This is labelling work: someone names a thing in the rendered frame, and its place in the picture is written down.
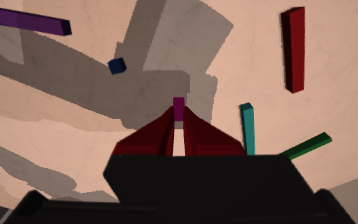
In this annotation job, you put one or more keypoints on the dark red rod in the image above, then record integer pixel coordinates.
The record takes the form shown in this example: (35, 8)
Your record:
(293, 30)

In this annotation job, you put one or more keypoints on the turquoise rod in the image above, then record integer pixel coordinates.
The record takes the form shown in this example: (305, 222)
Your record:
(247, 117)

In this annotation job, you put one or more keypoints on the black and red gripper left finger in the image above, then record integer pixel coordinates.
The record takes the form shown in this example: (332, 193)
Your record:
(150, 139)

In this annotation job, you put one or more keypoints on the small magenta block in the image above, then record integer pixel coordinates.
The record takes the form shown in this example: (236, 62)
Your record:
(178, 104)

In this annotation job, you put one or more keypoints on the dark green flat bar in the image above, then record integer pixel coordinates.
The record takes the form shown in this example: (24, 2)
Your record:
(307, 146)

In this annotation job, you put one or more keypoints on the small dark blue cube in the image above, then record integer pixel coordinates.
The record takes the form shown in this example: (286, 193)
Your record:
(117, 65)

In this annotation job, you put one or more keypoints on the dark purple rod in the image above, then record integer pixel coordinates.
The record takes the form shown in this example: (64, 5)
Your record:
(35, 22)

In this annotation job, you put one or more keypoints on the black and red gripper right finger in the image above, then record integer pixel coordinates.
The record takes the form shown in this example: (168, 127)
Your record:
(206, 139)

